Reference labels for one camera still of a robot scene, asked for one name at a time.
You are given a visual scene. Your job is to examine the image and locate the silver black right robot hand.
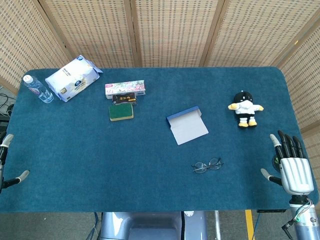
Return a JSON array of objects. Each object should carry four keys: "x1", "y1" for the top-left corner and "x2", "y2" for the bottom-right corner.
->
[{"x1": 260, "y1": 129, "x2": 315, "y2": 196}]

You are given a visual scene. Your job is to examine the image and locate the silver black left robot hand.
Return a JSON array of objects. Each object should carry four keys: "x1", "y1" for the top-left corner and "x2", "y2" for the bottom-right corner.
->
[{"x1": 0, "y1": 133, "x2": 30, "y2": 194}]

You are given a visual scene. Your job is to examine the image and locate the thin-framed eyeglasses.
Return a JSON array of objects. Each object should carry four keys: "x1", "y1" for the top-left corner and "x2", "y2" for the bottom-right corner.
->
[{"x1": 191, "y1": 157, "x2": 224, "y2": 174}]

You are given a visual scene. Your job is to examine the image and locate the blue glasses case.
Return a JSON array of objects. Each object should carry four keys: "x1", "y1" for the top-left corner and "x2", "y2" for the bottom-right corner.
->
[{"x1": 166, "y1": 105, "x2": 210, "y2": 146}]

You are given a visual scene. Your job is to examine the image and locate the black white penguin plush toy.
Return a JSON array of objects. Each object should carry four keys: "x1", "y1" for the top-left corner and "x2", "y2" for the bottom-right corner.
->
[{"x1": 227, "y1": 89, "x2": 265, "y2": 129}]

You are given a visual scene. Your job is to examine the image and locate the blue carpet table mat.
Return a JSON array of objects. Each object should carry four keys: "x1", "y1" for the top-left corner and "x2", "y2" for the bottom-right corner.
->
[{"x1": 0, "y1": 66, "x2": 320, "y2": 214}]

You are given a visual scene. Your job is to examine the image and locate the clear glass cup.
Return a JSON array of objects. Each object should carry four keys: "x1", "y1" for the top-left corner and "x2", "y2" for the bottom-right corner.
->
[{"x1": 22, "y1": 74, "x2": 55, "y2": 104}]

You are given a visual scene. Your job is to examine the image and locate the white tissue paper pack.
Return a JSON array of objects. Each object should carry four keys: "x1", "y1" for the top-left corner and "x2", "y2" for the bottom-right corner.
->
[{"x1": 44, "y1": 54, "x2": 104, "y2": 103}]

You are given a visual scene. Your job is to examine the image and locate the green and yellow sponge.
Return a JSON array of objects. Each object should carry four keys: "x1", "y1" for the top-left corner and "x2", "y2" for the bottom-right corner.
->
[{"x1": 108, "y1": 103, "x2": 135, "y2": 123}]

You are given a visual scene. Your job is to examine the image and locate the blue-grey robot torso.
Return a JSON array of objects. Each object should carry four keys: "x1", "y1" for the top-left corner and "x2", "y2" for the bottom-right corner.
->
[{"x1": 99, "y1": 211, "x2": 208, "y2": 240}]

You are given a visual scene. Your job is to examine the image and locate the small dark brown box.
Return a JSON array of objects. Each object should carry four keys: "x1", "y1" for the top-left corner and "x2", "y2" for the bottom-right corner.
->
[{"x1": 111, "y1": 92, "x2": 138, "y2": 106}]

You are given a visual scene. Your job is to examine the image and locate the long floral print box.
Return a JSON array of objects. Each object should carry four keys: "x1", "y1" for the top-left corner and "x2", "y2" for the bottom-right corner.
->
[{"x1": 104, "y1": 79, "x2": 147, "y2": 100}]

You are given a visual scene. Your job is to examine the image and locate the woven bamboo folding screen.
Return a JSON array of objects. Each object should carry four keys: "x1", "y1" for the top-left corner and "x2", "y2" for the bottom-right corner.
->
[{"x1": 0, "y1": 0, "x2": 320, "y2": 135}]

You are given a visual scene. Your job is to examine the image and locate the right arm wrist cable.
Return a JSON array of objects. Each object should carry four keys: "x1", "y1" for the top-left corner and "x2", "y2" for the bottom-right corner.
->
[{"x1": 281, "y1": 199, "x2": 313, "y2": 234}]

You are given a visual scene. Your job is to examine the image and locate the black cables and equipment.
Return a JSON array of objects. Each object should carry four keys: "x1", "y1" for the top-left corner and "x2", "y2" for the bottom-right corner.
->
[{"x1": 0, "y1": 86, "x2": 16, "y2": 136}]

